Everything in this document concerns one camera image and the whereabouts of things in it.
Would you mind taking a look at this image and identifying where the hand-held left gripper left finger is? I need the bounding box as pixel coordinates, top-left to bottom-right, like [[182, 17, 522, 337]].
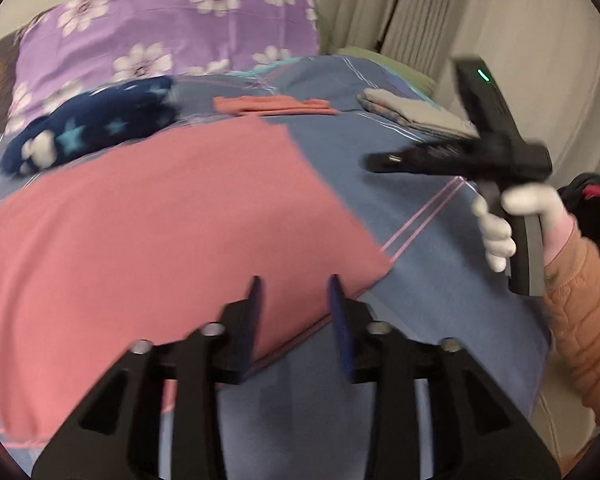
[[32, 276, 263, 480]]

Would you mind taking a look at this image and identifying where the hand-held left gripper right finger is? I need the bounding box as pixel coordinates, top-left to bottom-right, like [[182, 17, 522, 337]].
[[327, 274, 561, 480]]

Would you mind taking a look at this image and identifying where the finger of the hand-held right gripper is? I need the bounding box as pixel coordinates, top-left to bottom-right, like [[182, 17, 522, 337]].
[[362, 141, 478, 177]]

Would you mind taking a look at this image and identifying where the pink long-sleeve shirt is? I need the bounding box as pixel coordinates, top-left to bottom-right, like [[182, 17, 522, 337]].
[[0, 122, 393, 443]]

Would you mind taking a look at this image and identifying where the person's right forearm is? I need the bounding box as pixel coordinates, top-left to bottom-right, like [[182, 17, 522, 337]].
[[540, 210, 600, 426]]

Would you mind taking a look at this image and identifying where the person's right hand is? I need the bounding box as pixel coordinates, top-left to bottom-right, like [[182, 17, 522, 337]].
[[472, 184, 566, 273]]

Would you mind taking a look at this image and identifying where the folded beige garment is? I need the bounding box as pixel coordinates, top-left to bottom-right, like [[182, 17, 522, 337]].
[[362, 87, 478, 138]]

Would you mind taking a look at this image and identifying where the folded patterned garment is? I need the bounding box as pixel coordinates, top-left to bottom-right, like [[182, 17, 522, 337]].
[[355, 91, 476, 141]]

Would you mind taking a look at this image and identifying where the dark cloth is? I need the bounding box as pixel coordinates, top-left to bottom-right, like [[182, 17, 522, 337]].
[[557, 172, 600, 281]]

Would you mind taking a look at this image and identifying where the plaid blue bed sheet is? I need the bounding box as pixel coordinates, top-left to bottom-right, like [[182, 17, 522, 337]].
[[0, 52, 553, 480]]

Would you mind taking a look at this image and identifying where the green pillow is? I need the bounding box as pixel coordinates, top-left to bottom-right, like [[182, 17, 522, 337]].
[[336, 46, 438, 93]]

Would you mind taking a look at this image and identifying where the cream pleated curtain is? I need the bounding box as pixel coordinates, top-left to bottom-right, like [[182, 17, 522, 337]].
[[325, 0, 461, 76]]

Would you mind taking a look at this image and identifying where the folded orange garment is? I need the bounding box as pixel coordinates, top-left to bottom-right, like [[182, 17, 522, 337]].
[[212, 95, 338, 117]]

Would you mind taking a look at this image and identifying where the navy star print blanket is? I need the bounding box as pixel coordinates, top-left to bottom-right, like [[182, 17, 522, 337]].
[[0, 76, 181, 176]]

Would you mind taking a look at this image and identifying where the purple floral pillow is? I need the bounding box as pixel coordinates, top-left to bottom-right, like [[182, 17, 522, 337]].
[[7, 0, 321, 133]]

